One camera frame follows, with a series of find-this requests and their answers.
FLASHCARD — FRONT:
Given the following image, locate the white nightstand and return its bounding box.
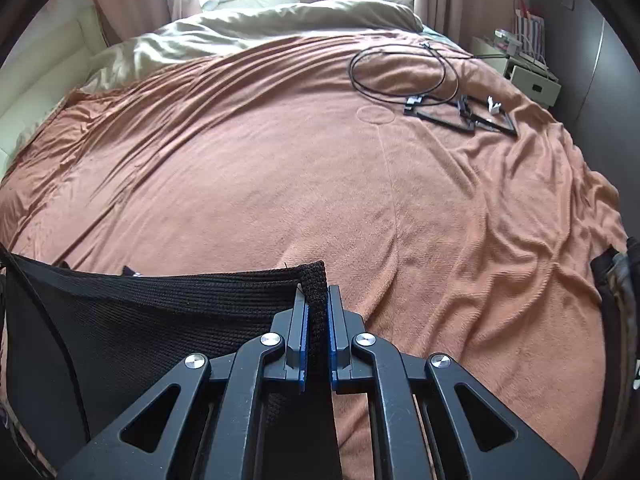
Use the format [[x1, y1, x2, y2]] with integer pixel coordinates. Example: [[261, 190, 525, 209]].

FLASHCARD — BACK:
[[471, 30, 562, 107]]

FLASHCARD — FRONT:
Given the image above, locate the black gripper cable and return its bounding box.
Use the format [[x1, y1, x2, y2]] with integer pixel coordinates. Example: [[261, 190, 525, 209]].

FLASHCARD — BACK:
[[0, 247, 92, 438]]

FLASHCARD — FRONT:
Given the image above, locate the orange-brown blanket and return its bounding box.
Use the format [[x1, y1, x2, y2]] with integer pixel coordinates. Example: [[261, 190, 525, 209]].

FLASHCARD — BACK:
[[0, 25, 631, 480]]

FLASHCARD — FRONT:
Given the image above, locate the striped paper bag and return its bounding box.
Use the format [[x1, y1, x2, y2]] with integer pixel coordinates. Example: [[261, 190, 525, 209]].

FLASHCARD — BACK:
[[512, 0, 547, 61]]

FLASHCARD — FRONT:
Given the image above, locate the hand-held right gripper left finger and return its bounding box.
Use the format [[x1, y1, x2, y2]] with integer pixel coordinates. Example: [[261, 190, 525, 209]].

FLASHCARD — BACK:
[[57, 285, 313, 480]]

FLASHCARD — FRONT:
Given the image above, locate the black rectangular frame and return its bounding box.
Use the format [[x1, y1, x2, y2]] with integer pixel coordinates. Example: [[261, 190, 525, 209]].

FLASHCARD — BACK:
[[456, 94, 520, 139], [403, 101, 479, 134]]

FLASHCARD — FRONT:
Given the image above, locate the black knit sweater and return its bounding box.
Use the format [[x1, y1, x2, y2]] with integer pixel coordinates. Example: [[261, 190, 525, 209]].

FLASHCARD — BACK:
[[0, 252, 346, 480]]

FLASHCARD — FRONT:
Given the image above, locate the beige duvet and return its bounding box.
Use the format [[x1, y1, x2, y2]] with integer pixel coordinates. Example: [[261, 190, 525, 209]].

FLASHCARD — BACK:
[[80, 0, 425, 95]]

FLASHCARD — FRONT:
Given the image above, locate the coiled black cable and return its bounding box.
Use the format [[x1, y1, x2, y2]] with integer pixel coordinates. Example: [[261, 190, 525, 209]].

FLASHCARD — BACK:
[[349, 42, 475, 107]]

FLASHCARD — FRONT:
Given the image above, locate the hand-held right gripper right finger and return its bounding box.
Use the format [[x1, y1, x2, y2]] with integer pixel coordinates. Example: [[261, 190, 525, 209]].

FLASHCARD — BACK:
[[327, 285, 581, 480]]

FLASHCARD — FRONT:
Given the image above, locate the dark patterned garment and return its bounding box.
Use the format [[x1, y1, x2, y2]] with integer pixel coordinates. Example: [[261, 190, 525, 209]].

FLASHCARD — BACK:
[[589, 236, 640, 393]]

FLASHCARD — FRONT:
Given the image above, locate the cream padded headboard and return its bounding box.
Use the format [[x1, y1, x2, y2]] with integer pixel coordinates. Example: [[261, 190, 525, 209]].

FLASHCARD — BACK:
[[0, 5, 110, 176]]

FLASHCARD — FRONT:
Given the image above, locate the dark grey wardrobe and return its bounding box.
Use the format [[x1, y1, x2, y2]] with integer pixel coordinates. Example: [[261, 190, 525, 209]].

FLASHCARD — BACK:
[[529, 0, 640, 161]]

